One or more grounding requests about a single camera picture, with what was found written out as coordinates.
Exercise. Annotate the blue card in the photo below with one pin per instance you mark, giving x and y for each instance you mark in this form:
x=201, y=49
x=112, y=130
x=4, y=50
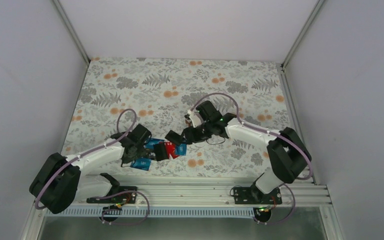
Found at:
x=180, y=150
x=141, y=164
x=153, y=141

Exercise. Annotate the slotted grey cable duct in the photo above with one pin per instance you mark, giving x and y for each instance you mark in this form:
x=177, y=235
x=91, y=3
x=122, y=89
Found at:
x=157, y=212

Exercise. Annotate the floral patterned table mat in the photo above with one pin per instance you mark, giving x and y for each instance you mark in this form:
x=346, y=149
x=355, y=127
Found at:
x=157, y=93

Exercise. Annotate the aluminium rail frame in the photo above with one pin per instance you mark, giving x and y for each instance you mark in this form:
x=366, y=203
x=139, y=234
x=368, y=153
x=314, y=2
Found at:
x=167, y=191

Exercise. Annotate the brown leather card holder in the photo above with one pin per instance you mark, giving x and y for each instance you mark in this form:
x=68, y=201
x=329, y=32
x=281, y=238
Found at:
x=188, y=122

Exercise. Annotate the red card centre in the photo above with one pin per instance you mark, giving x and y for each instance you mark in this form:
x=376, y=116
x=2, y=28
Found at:
x=171, y=149

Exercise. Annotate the black card top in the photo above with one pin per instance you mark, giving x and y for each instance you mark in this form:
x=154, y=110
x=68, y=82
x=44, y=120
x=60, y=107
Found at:
x=173, y=137

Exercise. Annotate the black card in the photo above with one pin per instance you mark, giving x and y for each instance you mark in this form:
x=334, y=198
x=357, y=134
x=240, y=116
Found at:
x=173, y=137
x=160, y=152

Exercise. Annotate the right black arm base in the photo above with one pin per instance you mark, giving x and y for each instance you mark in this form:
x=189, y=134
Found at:
x=253, y=196

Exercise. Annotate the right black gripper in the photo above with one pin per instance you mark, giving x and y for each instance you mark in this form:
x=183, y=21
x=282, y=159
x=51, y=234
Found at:
x=191, y=136

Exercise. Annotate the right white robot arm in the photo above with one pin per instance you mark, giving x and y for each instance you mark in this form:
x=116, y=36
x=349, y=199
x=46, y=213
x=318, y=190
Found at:
x=287, y=154

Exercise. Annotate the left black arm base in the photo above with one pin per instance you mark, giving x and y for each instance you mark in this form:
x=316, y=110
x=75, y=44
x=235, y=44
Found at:
x=125, y=198

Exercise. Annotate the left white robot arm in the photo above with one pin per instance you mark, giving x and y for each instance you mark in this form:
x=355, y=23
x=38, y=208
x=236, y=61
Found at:
x=63, y=180

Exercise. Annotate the black card centre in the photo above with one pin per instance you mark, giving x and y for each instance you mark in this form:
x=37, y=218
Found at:
x=160, y=152

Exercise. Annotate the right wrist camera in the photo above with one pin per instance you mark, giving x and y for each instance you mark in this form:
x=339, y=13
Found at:
x=194, y=117

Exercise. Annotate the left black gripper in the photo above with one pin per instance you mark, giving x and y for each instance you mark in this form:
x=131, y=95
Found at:
x=141, y=150

